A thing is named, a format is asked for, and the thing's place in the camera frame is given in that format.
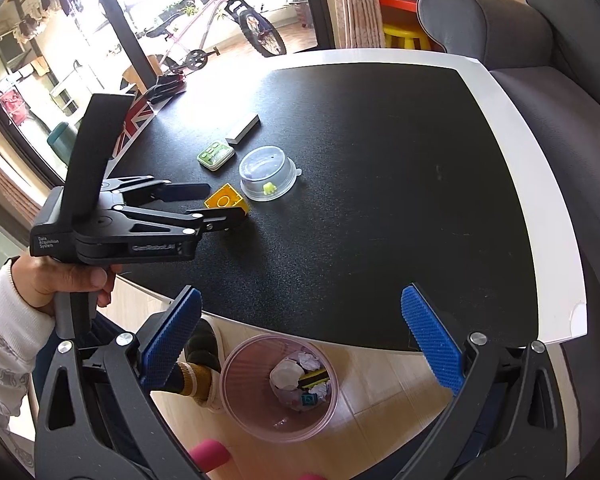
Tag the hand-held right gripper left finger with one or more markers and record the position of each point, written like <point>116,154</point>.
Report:
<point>172,340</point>

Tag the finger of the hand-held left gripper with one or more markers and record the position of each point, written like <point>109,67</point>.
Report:
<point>185,192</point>
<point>220,217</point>

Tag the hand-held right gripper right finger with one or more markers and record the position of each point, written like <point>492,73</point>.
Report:
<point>435,340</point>

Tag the yellow toy block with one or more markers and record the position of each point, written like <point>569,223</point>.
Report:
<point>225,200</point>

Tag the pink trash bin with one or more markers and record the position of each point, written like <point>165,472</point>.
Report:
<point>250,410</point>

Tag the white round pouch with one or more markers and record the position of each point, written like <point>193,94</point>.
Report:
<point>286,374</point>

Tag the white tissue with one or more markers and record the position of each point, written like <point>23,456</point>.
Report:
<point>310,361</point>

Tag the teal toy block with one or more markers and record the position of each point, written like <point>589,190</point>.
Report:
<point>309,400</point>

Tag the person's left forearm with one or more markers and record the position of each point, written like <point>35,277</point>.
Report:
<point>10,335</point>

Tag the person's left hand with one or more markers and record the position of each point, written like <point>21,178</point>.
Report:
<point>55,280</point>

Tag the black slipper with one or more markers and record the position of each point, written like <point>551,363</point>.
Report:
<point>202,345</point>

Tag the person's socked foot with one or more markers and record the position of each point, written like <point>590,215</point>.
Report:
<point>192,380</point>

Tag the green and white card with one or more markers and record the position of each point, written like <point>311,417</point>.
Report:
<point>214,156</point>

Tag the clear plastic container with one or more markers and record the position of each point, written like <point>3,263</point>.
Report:
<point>270,170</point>

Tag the small white box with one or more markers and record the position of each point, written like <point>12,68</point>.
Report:
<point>242,129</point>

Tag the teal bottle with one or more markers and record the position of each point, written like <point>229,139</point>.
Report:
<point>62,142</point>

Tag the black and red gloves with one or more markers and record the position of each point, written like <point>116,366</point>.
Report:
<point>167,85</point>

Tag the pink rounded object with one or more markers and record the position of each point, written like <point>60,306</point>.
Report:
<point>207,455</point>

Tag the wooden chair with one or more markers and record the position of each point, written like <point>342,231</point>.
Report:
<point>135,75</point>

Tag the pink and white bicycle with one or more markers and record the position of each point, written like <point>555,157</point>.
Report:
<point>196,58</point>

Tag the red bag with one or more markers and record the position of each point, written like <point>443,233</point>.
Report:
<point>12,107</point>

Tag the white drying rack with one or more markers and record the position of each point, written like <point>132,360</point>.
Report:
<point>75,85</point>

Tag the balcony planter box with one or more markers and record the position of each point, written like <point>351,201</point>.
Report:
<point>182,10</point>

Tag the beige curtain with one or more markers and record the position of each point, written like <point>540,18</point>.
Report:
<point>355,5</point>

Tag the grey sofa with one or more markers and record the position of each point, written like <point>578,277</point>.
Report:
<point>555,110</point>

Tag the yellow stool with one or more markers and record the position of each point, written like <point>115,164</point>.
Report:
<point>405,32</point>

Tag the orange table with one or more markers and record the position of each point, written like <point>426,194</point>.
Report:
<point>397,2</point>

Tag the black door frame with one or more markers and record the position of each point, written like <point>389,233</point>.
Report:
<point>317,5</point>

